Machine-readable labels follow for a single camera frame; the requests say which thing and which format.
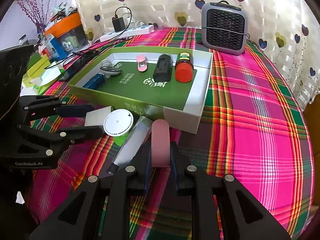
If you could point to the blue small box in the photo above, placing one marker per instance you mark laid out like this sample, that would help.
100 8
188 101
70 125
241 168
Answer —
95 81

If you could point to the white power strip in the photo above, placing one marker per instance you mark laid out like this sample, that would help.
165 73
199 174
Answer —
145 29

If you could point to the black flat phone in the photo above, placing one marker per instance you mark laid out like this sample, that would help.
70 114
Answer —
83 58

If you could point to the pink stapler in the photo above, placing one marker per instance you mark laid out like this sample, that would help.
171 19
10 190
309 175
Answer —
141 63

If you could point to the orange lid storage box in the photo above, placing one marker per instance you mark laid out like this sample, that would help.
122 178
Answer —
69 33

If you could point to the silver flat box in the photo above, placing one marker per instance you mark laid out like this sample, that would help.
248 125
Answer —
136 138

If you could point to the white round disc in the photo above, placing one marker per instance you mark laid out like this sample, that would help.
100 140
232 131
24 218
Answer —
118 122

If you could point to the black rectangular device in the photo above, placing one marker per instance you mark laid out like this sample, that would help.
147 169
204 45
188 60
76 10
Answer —
163 69

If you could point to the clear glass jar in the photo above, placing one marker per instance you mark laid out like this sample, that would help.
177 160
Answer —
23 40

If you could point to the purple branch decoration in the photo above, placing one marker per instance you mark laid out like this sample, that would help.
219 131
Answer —
37 12

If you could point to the blue carton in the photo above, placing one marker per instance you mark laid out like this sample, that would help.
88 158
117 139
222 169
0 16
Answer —
54 47

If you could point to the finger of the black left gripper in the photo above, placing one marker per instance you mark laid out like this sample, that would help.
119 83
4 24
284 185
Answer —
37 142
36 107

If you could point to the black power adapter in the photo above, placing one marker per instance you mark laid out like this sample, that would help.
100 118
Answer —
118 24

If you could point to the white square box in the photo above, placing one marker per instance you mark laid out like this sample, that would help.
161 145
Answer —
97 117

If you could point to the white tissue pack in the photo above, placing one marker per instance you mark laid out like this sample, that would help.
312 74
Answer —
42 83

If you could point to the grey space heater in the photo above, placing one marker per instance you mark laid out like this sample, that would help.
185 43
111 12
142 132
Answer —
224 27

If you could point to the pink rounded case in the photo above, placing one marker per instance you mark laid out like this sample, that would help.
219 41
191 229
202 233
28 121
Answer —
160 144

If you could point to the plaid tablecloth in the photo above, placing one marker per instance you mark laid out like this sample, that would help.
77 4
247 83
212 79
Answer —
251 127

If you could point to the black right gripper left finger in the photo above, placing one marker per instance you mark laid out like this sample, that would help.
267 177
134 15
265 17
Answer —
99 209

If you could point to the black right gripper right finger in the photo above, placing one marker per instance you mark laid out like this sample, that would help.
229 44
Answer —
221 208

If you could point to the grey round suction mount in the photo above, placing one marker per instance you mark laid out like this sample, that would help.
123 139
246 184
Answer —
108 70

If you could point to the red lid brown jar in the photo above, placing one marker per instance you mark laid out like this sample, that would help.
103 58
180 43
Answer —
184 67

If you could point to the green and white box tray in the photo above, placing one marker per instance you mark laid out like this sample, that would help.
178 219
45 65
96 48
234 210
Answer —
180 104

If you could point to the heart pattern curtain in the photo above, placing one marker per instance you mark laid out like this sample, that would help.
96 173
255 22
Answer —
286 30

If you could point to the yellow green box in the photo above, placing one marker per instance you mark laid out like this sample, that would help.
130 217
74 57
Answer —
35 68

